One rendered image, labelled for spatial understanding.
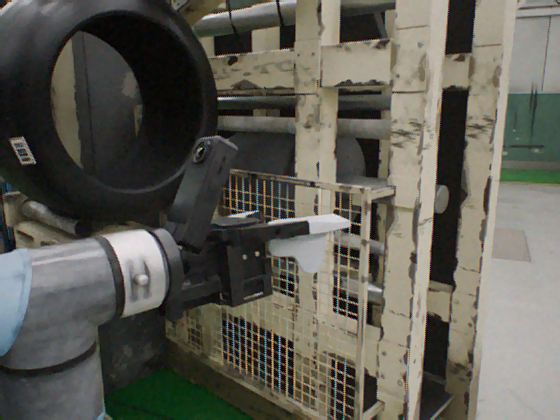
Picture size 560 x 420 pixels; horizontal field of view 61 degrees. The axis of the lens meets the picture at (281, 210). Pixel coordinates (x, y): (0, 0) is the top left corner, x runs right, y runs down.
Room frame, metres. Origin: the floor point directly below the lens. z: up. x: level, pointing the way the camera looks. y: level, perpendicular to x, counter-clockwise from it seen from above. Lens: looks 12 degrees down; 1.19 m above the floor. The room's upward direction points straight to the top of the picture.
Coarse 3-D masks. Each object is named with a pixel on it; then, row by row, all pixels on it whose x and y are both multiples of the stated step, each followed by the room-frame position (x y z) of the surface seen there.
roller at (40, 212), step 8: (24, 208) 1.32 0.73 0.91; (32, 208) 1.29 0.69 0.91; (40, 208) 1.27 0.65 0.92; (48, 208) 1.25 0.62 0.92; (32, 216) 1.29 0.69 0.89; (40, 216) 1.25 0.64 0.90; (48, 216) 1.21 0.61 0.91; (56, 216) 1.19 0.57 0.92; (64, 216) 1.17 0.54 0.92; (72, 216) 1.16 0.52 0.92; (48, 224) 1.22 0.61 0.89; (56, 224) 1.18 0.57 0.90; (64, 224) 1.15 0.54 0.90; (72, 224) 1.12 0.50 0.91; (80, 224) 1.11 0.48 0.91; (88, 224) 1.13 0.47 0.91; (72, 232) 1.12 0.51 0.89; (80, 232) 1.11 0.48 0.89; (88, 232) 1.13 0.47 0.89
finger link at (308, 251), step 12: (312, 216) 0.50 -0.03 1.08; (324, 216) 0.49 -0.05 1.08; (336, 216) 0.50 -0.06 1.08; (312, 228) 0.48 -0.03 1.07; (324, 228) 0.48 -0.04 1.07; (336, 228) 0.49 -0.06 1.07; (276, 240) 0.48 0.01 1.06; (288, 240) 0.48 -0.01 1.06; (300, 240) 0.48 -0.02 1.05; (312, 240) 0.48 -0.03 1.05; (324, 240) 0.48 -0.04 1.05; (276, 252) 0.48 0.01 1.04; (288, 252) 0.48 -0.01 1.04; (300, 252) 0.48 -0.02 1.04; (312, 252) 0.48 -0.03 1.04; (324, 252) 0.48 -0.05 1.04; (300, 264) 0.48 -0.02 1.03; (312, 264) 0.48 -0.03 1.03
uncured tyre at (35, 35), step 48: (48, 0) 1.09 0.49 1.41; (96, 0) 1.14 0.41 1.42; (144, 0) 1.23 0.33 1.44; (0, 48) 1.04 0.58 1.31; (48, 48) 1.05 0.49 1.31; (144, 48) 1.53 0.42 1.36; (192, 48) 1.33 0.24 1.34; (0, 96) 1.01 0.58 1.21; (48, 96) 1.04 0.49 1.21; (144, 96) 1.55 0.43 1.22; (192, 96) 1.50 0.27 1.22; (0, 144) 1.04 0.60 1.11; (48, 144) 1.04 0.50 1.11; (144, 144) 1.53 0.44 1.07; (192, 144) 1.35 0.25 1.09; (48, 192) 1.07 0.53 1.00; (96, 192) 1.11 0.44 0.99; (144, 192) 1.20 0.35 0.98
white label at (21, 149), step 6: (18, 138) 1.01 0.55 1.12; (12, 144) 1.02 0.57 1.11; (18, 144) 1.01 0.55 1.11; (24, 144) 1.01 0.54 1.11; (18, 150) 1.02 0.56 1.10; (24, 150) 1.01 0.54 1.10; (18, 156) 1.02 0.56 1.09; (24, 156) 1.02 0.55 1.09; (30, 156) 1.01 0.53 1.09; (24, 162) 1.02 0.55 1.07; (30, 162) 1.02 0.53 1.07
